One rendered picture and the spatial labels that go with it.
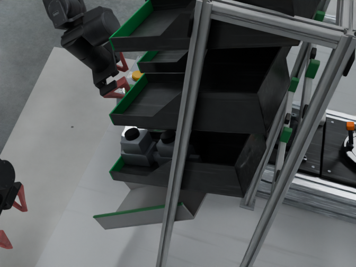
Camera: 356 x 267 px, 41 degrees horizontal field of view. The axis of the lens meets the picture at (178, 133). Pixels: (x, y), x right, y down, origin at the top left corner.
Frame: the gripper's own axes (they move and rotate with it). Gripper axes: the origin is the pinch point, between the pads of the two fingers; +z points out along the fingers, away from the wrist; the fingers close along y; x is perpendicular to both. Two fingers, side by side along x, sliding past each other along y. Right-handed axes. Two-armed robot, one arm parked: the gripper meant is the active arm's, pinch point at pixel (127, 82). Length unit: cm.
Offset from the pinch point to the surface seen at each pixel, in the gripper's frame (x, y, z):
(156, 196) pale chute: 3.6, -27.2, 9.1
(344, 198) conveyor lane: -28, -27, 52
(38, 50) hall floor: 105, 160, 75
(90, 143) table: 27.9, 7.8, 19.0
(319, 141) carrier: -29, -8, 52
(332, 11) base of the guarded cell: -54, 72, 93
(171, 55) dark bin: -17.6, -12.6, -10.4
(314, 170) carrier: -25, -18, 48
